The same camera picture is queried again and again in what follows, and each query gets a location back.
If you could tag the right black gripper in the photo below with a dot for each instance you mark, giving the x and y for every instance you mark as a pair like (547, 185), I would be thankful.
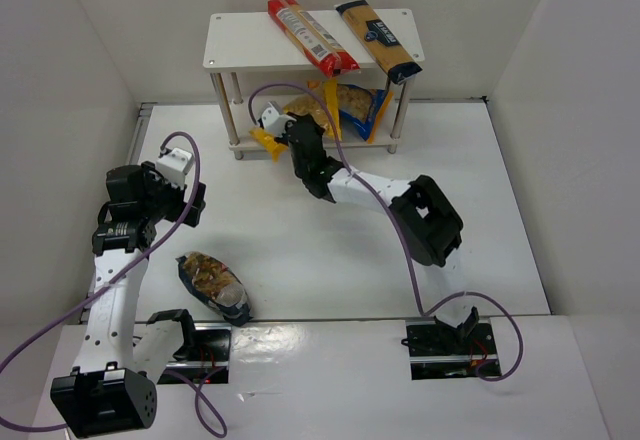
(292, 136)

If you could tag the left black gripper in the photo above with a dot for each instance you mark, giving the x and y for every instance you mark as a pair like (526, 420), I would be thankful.
(185, 200)

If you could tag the yellow macaroni bag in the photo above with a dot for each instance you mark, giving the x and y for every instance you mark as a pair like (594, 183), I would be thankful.
(301, 105)

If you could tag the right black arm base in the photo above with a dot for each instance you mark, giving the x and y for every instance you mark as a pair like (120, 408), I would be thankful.
(435, 354)

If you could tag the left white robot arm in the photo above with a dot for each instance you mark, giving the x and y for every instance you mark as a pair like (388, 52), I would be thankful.
(112, 384)

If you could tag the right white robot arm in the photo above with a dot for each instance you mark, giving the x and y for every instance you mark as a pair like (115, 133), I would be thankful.
(430, 228)

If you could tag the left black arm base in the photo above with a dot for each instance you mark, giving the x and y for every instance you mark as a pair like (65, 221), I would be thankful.
(207, 362)

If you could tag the blue yellow pasta bag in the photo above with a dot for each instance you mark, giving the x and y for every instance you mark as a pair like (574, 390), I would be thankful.
(351, 106)

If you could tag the dark mixed pasta bag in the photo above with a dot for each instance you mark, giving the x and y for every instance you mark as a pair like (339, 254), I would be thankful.
(215, 285)

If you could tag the white two-tier shelf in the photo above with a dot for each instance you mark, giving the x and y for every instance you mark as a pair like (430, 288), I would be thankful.
(246, 50)

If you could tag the tan and blue spaghetti package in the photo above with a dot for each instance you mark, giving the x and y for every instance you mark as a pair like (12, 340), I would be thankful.
(379, 40)

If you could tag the red spaghetti package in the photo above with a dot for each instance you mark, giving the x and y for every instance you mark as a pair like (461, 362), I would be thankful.
(319, 47)

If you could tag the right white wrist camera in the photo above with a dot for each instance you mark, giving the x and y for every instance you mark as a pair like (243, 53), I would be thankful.
(273, 119)

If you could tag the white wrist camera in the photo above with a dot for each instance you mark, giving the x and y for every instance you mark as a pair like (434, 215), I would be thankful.
(273, 119)
(174, 165)

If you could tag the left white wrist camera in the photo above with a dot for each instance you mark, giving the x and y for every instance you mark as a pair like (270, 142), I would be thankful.
(174, 165)

